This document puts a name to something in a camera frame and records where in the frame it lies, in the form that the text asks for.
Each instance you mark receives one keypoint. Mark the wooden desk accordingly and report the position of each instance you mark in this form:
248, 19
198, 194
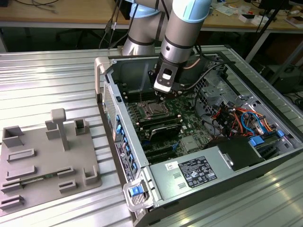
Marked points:
71, 11

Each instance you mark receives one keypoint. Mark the brown arm base plate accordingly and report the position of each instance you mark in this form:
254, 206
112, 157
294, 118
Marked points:
120, 50

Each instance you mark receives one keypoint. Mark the perforated metal drive cage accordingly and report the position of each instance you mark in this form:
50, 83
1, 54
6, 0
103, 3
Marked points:
213, 92

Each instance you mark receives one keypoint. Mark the black plastic air shroud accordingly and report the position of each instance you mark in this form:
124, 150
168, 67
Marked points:
239, 151

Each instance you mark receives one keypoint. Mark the open grey PC case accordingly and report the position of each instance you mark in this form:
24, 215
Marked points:
129, 111

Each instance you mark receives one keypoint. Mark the white box black top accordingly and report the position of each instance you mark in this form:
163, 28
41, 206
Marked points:
247, 17

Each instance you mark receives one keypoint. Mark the grey power supply unit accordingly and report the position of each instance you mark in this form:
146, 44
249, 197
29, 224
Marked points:
165, 184

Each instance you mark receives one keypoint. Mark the CPU small plate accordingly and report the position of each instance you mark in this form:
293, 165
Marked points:
155, 109

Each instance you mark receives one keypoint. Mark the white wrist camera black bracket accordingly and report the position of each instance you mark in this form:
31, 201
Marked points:
163, 88

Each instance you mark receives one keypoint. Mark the black installed RAM sticks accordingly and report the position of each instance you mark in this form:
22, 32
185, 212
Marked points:
158, 123

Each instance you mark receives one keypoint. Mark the black graphics card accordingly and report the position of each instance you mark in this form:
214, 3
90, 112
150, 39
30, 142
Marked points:
165, 132

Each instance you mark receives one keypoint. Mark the green motherboard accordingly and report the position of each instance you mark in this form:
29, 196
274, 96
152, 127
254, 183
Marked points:
189, 123

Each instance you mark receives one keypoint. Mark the large blue carrier tab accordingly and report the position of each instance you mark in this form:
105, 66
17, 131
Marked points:
256, 142

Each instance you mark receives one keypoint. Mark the small blue carrier tab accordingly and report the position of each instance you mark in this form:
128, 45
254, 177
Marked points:
280, 133

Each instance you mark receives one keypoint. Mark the grey parts rack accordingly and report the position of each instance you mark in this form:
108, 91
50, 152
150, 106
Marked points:
47, 156

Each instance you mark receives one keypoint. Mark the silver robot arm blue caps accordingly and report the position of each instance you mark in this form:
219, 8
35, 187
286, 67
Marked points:
180, 35

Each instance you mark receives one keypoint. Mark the green RAM stick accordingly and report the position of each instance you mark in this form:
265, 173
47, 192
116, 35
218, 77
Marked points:
35, 179

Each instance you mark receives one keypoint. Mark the CPU socket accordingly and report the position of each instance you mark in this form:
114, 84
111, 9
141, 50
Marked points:
147, 115

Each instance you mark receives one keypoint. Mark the blue case latch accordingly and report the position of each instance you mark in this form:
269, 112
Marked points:
135, 191

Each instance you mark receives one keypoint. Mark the brown notebook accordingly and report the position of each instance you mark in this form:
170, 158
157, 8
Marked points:
296, 21

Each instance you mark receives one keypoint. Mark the silver chipset heat sink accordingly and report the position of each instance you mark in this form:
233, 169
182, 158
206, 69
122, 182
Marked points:
189, 143

